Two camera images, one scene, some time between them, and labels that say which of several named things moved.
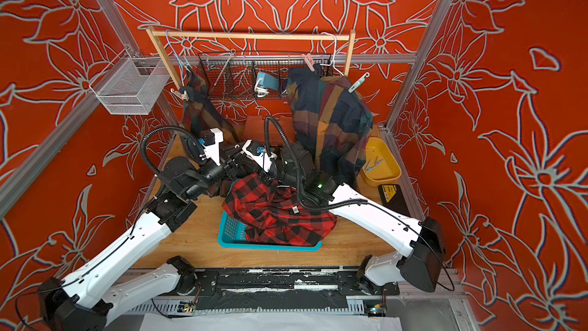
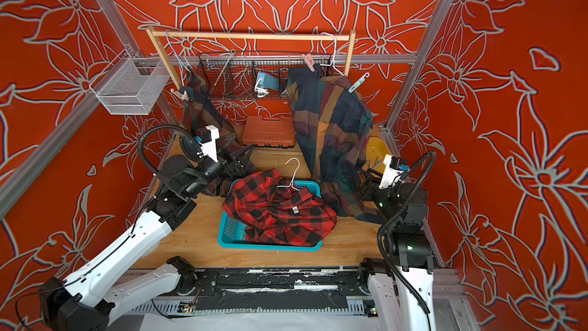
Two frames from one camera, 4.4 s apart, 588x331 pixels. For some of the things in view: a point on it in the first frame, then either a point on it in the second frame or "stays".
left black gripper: [228, 163] stays
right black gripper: [264, 175] to [370, 186]
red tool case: [254, 129] stays
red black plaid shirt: [276, 214] stays
